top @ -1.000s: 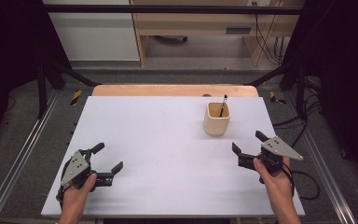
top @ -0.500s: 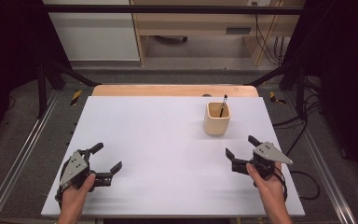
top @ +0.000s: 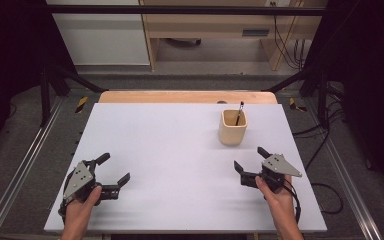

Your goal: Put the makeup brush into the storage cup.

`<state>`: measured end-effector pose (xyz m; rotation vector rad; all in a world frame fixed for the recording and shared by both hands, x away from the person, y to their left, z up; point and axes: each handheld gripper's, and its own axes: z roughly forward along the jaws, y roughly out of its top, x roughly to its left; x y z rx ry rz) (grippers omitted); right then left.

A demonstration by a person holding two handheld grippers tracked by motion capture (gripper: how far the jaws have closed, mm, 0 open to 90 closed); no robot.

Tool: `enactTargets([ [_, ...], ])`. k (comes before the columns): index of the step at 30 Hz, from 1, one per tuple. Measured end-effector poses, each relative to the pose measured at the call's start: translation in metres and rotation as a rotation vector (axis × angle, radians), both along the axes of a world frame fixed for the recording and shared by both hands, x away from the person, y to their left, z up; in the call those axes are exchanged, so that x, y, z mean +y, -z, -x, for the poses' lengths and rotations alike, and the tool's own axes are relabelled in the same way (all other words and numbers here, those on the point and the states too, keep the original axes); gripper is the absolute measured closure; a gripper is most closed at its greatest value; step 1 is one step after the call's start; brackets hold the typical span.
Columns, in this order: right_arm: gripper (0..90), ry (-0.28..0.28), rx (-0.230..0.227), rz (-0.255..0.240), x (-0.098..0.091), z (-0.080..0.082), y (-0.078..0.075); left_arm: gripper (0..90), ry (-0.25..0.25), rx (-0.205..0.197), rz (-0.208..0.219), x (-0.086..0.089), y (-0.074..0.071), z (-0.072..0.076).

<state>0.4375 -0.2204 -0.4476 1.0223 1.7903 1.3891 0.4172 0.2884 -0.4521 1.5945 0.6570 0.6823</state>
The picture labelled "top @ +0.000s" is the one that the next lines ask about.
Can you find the beige square cup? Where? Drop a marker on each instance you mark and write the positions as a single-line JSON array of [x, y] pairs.
[[231, 135]]

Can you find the black curtain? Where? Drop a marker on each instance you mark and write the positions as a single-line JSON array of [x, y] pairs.
[[373, 66], [10, 50]]

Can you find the grey label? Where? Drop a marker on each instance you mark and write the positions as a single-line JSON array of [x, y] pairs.
[[255, 32]]

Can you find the black pen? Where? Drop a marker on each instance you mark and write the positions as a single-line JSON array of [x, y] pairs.
[[240, 113]]

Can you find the light wooden desk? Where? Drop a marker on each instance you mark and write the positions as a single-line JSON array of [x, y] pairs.
[[210, 25]]

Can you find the person's right hand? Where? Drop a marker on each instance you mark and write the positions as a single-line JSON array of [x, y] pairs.
[[278, 203]]

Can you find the wooden table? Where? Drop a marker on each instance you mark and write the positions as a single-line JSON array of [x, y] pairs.
[[166, 97]]

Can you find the white table cover board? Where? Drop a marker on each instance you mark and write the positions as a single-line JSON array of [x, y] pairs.
[[166, 140]]

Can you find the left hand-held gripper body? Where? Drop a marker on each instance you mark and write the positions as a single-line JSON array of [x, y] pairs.
[[80, 181]]

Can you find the person's left hand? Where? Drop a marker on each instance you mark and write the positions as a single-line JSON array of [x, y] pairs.
[[79, 211]]

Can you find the black metal stand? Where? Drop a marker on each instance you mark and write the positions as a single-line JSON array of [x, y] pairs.
[[45, 96], [321, 96]]

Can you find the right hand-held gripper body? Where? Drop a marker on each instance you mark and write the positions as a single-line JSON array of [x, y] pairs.
[[278, 166]]

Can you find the aluminium rail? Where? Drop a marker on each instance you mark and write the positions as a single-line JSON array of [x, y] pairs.
[[16, 176], [346, 180]]

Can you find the black horizontal frame bar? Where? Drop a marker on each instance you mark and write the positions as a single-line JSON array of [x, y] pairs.
[[180, 10]]

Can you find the white cabinet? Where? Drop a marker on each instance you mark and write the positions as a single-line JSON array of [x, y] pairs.
[[103, 36]]

